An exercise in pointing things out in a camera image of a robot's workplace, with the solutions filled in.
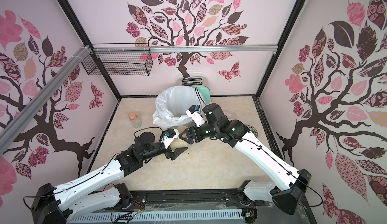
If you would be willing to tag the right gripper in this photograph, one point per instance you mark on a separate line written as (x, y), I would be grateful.
(193, 133)

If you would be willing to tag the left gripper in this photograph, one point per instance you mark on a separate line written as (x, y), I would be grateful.
(176, 154)

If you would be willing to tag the glass jar beige lid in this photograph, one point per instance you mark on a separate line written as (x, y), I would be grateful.
(178, 143)
(159, 158)

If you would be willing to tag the glass jar with rice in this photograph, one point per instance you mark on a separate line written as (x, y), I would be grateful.
(231, 115)

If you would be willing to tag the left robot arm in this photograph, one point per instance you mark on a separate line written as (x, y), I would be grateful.
(63, 203)

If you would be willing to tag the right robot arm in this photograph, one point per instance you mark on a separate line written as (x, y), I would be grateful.
(288, 185)

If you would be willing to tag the grey mesh trash bin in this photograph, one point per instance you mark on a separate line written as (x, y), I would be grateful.
(185, 124)

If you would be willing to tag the white plastic trash bag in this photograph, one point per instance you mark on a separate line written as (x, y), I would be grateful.
(172, 104)

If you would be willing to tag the small bottle with cork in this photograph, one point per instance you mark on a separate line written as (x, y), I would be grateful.
(135, 120)

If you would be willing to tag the mint green toaster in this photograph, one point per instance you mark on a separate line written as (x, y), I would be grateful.
(200, 83)

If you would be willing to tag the patterned ceramic bowl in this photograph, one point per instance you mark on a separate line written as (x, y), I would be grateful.
(253, 130)

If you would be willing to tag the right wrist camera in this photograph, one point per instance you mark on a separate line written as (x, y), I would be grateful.
(194, 113)

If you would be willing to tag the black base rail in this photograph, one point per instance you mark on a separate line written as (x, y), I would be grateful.
(252, 212)

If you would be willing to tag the white slotted cable duct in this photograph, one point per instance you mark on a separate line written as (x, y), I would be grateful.
(161, 217)

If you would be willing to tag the aluminium rail back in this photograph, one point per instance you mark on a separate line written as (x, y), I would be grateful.
(186, 49)

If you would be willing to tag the aluminium rail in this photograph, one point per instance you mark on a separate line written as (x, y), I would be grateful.
(186, 49)
(9, 134)

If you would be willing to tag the black wire basket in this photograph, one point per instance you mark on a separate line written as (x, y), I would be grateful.
(120, 59)

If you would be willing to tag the aluminium rail left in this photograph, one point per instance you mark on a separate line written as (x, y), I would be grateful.
(9, 134)

